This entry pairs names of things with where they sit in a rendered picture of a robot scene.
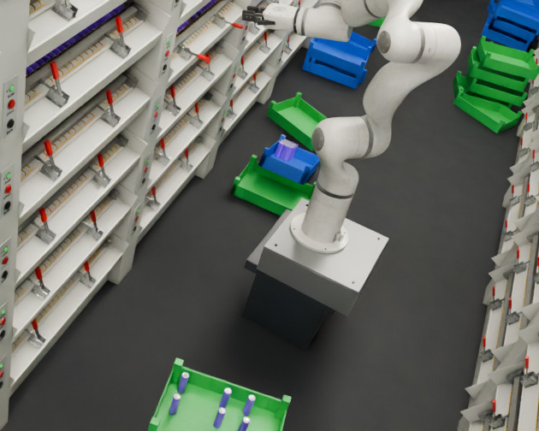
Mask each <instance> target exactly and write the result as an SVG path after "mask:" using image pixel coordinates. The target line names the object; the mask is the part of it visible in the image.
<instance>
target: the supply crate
mask: <svg viewBox="0 0 539 431"><path fill-rule="evenodd" d="M183 362H184V360H181V359H179V358H176V359H175V363H174V366H173V369H172V371H171V374H170V376H169V379H168V382H167V384H166V387H165V388H164V391H163V395H162V397H161V398H160V401H159V403H158V406H157V409H156V411H155V414H154V416H153V417H152V419H151V422H150V425H149V428H148V431H238V430H239V427H240V424H241V422H242V419H243V417H245V416H246V415H244V414H243V410H244V407H245V405H246V401H247V399H248V397H249V395H254V396H255V398H256V399H255V402H254V404H253V407H252V410H251V412H250V414H249V415H248V416H247V417H249V418H250V422H249V425H248V427H247V430H246V431H282V429H283V424H284V421H285V417H286V414H287V407H288V406H289V404H290V401H291V397H290V396H287V395H285V394H284V395H283V397H282V399H281V400H280V399H277V398H274V397H271V396H269V395H266V394H263V393H259V392H256V391H253V390H251V389H248V388H245V387H242V386H239V385H236V384H234V383H231V382H228V381H224V380H221V379H218V378H216V377H213V376H210V375H206V374H204V373H201V372H198V371H196V370H193V369H189V368H186V367H183V366H182V364H183ZM184 372H187V373H188V374H189V378H188V381H187V386H186V389H185V392H184V393H179V392H178V390H177V389H178V386H179V383H180V380H181V375H182V373H184ZM225 388H230V389H231V390H232V392H231V395H230V398H229V400H228V404H227V406H226V408H225V410H226V413H225V416H224V418H223V420H222V424H221V427H220V428H214V426H213V423H214V421H215V419H216V414H217V412H218V410H219V408H220V406H219V404H220V402H221V399H222V395H223V392H224V390H225ZM176 393H178V394H180V396H181V400H180V403H179V405H178V409H177V411H176V414H174V415H171V414H169V408H170V405H171V402H172V398H173V396H174V394H176Z"/></svg>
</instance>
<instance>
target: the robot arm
mask: <svg viewBox="0 0 539 431"><path fill-rule="evenodd" d="M422 2H423V0H321V2H320V5H319V7H318V8H317V9H314V8H307V7H301V8H296V7H293V6H288V5H284V4H279V3H272V4H271V5H270V6H269V7H268V8H264V7H260V8H259V7H254V6H247V7H246V10H242V20H243V21H252V22H255V23H257V24H258V25H259V26H263V27H264V28H268V29H273V30H281V31H294V32H295V33H297V34H298V35H300V36H306V37H313V38H323V39H329V40H334V41H341V42H347V41H348V40H349V39H350V37H351V35H352V28H353V27H361V26H364V25H366V24H368V23H371V22H372V21H376V20H379V19H381V18H382V17H385V16H386V18H385V20H384V22H383V23H382V26H381V28H380V30H379V32H378V34H377V38H376V44H377V48H378V50H379V51H380V53H381V54H382V56H383V57H385V58H386V59H387V60H389V61H390V62H389V63H388V64H386V65H385V66H383V67H382V68H381V69H380V70H379V71H378V72H377V73H376V75H375V76H374V78H373V79H372V81H371V82H370V83H369V85H368V87H367V88H366V90H365V93H364V97H363V106H364V110H365V112H366V114H367V115H364V116H360V117H334V118H328V119H325V120H323V121H321V122H319V123H318V124H317V126H316V127H315V129H314V131H313V133H312V136H311V142H312V145H313V148H314V150H315V152H316V153H317V156H318V158H319V160H320V163H321V168H320V173H319V175H318V178H317V182H316V184H315V187H314V190H313V193H312V195H311V200H310V202H309V205H308V208H307V211H306V212H305V213H301V214H298V215H296V216H295V217H294V218H293V219H292V221H291V224H290V231H291V234H292V236H293V237H294V238H295V239H296V240H297V241H298V242H299V243H300V244H301V245H302V246H304V247H306V248H307V249H310V250H312V251H316V252H321V253H336V252H338V251H342V250H343V249H344V248H345V247H346V246H347V243H348V239H349V238H348V233H347V231H346V229H345V228H344V227H343V226H342V224H343V222H344V220H345V218H346V215H347V212H348V209H349V207H350V204H351V202H352V198H353V195H354V193H355V191H356V188H357V185H358V171H357V170H356V168H355V167H353V166H352V165H350V164H349V163H347V162H344V161H345V160H346V159H354V158H370V157H374V156H379V155H381V154H382V153H383V152H384V151H385V150H386V149H387V148H388V146H389V143H390V140H391V124H392V119H393V115H394V112H395V110H397V108H398V107H399V106H400V104H401V103H402V102H403V100H404V99H405V98H406V96H407V95H408V94H409V93H410V92H411V91H412V90H413V89H415V88H416V87H418V86H420V85H421V84H423V83H424V82H425V81H427V80H430V79H431V78H433V77H435V76H437V75H438V74H440V73H442V72H443V71H444V70H446V69H447V68H448V67H449V66H451V65H452V64H453V62H454V61H455V60H456V58H457V57H458V55H459V52H460V46H461V43H460V37H459V35H458V33H457V32H456V30H455V29H454V28H452V27H451V26H449V25H445V24H440V23H428V22H412V21H410V20H409V18H411V17H412V16H413V15H414V14H415V13H416V12H417V11H418V9H419V8H420V6H421V4H422ZM259 16H260V17H259ZM261 17H262V20H261ZM264 18H265V19H266V20H265V19H264Z"/></svg>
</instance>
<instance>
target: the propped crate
mask: <svg viewBox="0 0 539 431"><path fill-rule="evenodd" d="M285 138H286V136H285V135H283V134H282V135H281V137H280V139H279V140H278V141H277V142H276V143H274V144H273V145H272V146H271V147H270V148H267V147H265V148H264V152H263V155H262V157H261V159H260V162H259V164H258V166H259V167H262V168H265V169H268V170H269V171H271V172H273V173H276V174H278V175H281V176H283V177H285V178H287V179H290V180H292V181H295V182H297V183H299V184H300V185H304V183H306V181H308V179H309V178H310V177H311V175H312V174H313V173H314V172H315V171H316V169H317V167H318V165H319V163H320V160H319V158H318V156H317V155H315V154H313V153H310V152H309V151H305V150H303V149H301V148H299V147H298V148H297V150H296V152H295V154H294V157H293V158H292V160H290V162H289V161H284V160H282V159H280V158H278V157H276V156H275V151H276V148H277V146H278V144H279V141H281V140H284V139H285Z"/></svg>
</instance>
